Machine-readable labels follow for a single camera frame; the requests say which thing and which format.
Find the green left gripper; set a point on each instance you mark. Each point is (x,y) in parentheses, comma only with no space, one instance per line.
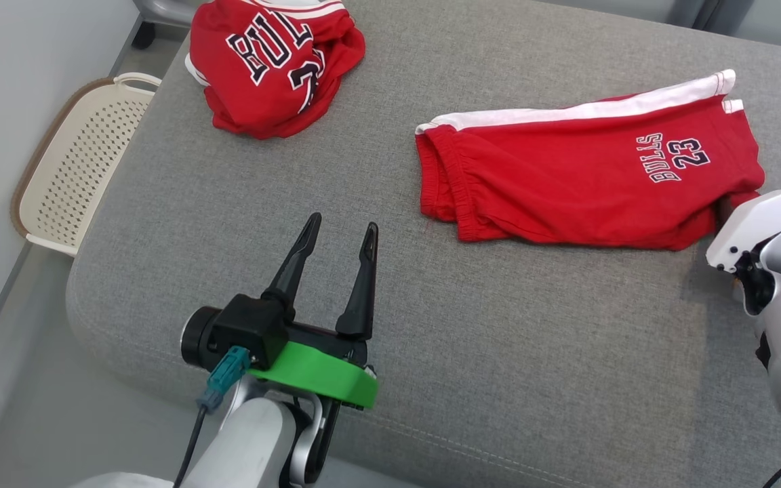
(323,376)

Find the teal left camera connector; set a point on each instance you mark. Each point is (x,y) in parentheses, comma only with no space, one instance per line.
(228,376)

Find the cream perforated laundry basket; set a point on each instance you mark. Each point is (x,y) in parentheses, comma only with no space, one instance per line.
(78,163)

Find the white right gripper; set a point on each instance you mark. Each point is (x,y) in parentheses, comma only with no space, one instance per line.
(763,217)

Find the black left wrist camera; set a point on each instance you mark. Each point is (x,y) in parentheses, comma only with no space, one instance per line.
(251,329)

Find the red shorts with white stripe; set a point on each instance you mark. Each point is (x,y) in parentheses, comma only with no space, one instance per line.
(567,183)

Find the red Bulls jersey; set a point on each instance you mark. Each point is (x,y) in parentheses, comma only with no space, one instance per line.
(262,95)

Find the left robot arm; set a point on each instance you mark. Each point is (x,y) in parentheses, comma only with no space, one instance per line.
(255,440)

